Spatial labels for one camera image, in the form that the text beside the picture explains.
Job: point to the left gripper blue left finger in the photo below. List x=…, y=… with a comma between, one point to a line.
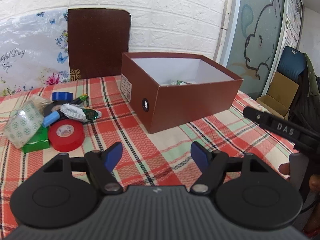
x=112, y=156

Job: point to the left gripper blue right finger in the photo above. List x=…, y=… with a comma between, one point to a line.
x=201, y=156

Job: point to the red tape roll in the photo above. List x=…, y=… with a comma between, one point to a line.
x=66, y=135

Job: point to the silver green snack packet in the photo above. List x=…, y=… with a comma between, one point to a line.
x=80, y=113

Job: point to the black green marker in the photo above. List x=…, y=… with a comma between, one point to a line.
x=80, y=99

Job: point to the green small box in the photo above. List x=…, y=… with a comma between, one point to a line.
x=38, y=142

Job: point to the blue capped marker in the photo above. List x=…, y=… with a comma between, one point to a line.
x=51, y=118

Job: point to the black tape roll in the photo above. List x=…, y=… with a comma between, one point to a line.
x=54, y=106

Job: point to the blue tape roll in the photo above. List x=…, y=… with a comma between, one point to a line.
x=62, y=96

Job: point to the clear bag of beads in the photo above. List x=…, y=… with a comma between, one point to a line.
x=39, y=101

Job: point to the white green patterned tape roll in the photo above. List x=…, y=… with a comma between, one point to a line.
x=23, y=125

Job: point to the person's right hand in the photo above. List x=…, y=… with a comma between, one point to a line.
x=311, y=228

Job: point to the red plaid blanket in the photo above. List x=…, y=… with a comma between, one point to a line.
x=162, y=158

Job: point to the dark green jacket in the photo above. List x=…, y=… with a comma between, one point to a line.
x=304, y=110

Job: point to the open cardboard box on floor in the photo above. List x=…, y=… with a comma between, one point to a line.
x=280, y=95

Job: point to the brown cardboard shoe box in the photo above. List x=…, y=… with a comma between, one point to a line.
x=145, y=83

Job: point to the blue chair back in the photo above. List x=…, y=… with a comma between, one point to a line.
x=292, y=63

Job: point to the dark brown wooden headboard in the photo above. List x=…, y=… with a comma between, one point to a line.
x=97, y=37

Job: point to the glass door with cartoon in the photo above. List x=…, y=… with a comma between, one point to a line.
x=253, y=42

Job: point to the wall poster with text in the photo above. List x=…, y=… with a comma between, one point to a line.
x=293, y=17

